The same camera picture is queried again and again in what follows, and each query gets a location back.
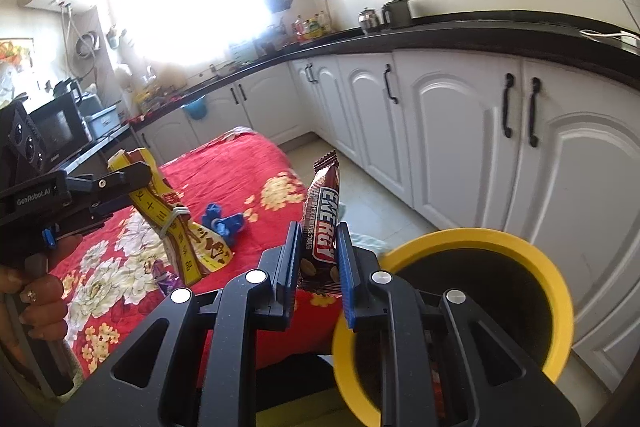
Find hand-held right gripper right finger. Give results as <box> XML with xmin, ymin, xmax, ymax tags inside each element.
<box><xmin>336</xmin><ymin>222</ymin><xmax>583</xmax><ymax>427</ymax></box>

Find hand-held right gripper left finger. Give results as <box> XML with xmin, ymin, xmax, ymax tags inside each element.
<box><xmin>55</xmin><ymin>221</ymin><xmax>304</xmax><ymax>427</ymax></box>

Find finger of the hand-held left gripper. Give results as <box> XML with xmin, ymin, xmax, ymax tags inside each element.
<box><xmin>65</xmin><ymin>161</ymin><xmax>152</xmax><ymax>208</ymax></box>
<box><xmin>55</xmin><ymin>199</ymin><xmax>133</xmax><ymax>238</ymax></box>

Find brown chocolate bar wrapper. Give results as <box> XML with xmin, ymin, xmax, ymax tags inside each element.
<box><xmin>295</xmin><ymin>149</ymin><xmax>346</xmax><ymax>298</ymax></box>

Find yellow paper packet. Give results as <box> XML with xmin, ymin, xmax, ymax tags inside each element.
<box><xmin>107</xmin><ymin>148</ymin><xmax>234</xmax><ymax>287</ymax></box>

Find yellow rimmed trash bin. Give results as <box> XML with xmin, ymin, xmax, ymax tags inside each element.
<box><xmin>332</xmin><ymin>227</ymin><xmax>575</xmax><ymax>426</ymax></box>

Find person's left hand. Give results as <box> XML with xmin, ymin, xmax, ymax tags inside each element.
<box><xmin>0</xmin><ymin>268</ymin><xmax>67</xmax><ymax>344</ymax></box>

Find white lidded storage box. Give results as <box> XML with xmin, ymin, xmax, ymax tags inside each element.
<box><xmin>85</xmin><ymin>104</ymin><xmax>126</xmax><ymax>138</ymax></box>

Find black microwave oven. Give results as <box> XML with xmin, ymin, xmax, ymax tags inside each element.
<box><xmin>22</xmin><ymin>99</ymin><xmax>94</xmax><ymax>158</ymax></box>

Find blue plastic item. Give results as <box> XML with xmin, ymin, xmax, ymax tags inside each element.
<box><xmin>201</xmin><ymin>203</ymin><xmax>246</xmax><ymax>247</ymax></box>

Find purple candy wrapper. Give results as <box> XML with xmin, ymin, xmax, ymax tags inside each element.
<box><xmin>152</xmin><ymin>259</ymin><xmax>181</xmax><ymax>296</ymax></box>

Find blue hanging bin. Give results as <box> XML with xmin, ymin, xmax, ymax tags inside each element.
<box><xmin>180</xmin><ymin>96</ymin><xmax>209</xmax><ymax>120</ymax></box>

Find red floral blanket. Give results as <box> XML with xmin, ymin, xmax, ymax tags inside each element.
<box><xmin>45</xmin><ymin>127</ymin><xmax>346</xmax><ymax>380</ymax></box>

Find white base cabinets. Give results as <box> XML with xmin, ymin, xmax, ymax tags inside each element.
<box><xmin>132</xmin><ymin>49</ymin><xmax>640</xmax><ymax>389</ymax></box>

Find group of condiment bottles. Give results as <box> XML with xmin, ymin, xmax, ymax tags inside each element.
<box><xmin>292</xmin><ymin>11</ymin><xmax>334</xmax><ymax>44</ymax></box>

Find steel teapot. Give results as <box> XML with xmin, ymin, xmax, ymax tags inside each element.
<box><xmin>357</xmin><ymin>7</ymin><xmax>382</xmax><ymax>34</ymax></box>

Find dark metal kettle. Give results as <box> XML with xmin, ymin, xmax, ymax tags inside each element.
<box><xmin>382</xmin><ymin>0</ymin><xmax>414</xmax><ymax>30</ymax></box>

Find water heater hoses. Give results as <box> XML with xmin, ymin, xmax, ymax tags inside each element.
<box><xmin>60</xmin><ymin>2</ymin><xmax>109</xmax><ymax>78</ymax></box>

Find colourful wall poster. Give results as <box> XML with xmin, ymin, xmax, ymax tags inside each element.
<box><xmin>0</xmin><ymin>38</ymin><xmax>34</xmax><ymax>63</ymax></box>

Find black cabinet handle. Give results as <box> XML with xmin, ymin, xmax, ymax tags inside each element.
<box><xmin>382</xmin><ymin>64</ymin><xmax>399</xmax><ymax>105</ymax></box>
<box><xmin>501</xmin><ymin>73</ymin><xmax>516</xmax><ymax>138</ymax></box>
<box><xmin>527</xmin><ymin>78</ymin><xmax>542</xmax><ymax>148</ymax></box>

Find white charger cable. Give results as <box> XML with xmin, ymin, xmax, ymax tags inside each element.
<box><xmin>580</xmin><ymin>29</ymin><xmax>640</xmax><ymax>48</ymax></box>

